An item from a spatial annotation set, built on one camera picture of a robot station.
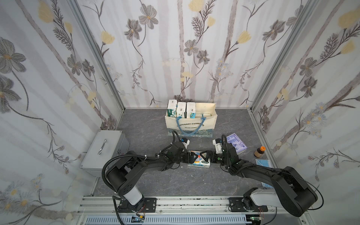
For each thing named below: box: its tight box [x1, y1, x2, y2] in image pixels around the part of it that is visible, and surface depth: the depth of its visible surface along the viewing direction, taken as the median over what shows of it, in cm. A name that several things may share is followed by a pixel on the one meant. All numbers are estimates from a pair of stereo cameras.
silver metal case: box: [79, 129, 130, 178], surface depth 82 cm
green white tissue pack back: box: [167, 99, 178, 118], surface depth 87 cm
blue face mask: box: [255, 158, 272, 168], surface depth 92 cm
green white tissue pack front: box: [186, 102, 196, 119], surface depth 86 cm
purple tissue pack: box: [226, 133, 248, 155], surface depth 95 cm
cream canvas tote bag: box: [164, 102, 218, 138], surface depth 95 cm
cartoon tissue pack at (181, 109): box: [176, 101, 187, 119], surface depth 86 cm
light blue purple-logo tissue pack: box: [195, 112, 212, 119], surface depth 100 cm
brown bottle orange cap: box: [254, 145, 266, 158], surface depth 90 cm
